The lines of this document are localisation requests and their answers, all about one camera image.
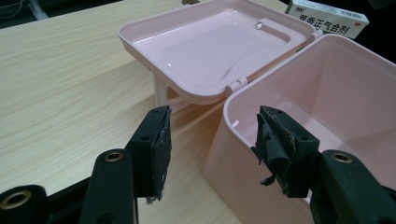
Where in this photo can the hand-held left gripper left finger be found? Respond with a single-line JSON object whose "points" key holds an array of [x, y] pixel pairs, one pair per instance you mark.
{"points": [[152, 149]]}

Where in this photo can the green white medicine box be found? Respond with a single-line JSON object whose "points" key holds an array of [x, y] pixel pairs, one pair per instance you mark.
{"points": [[327, 20]]}

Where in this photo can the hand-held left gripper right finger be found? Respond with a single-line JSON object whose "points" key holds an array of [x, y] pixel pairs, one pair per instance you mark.
{"points": [[289, 149]]}

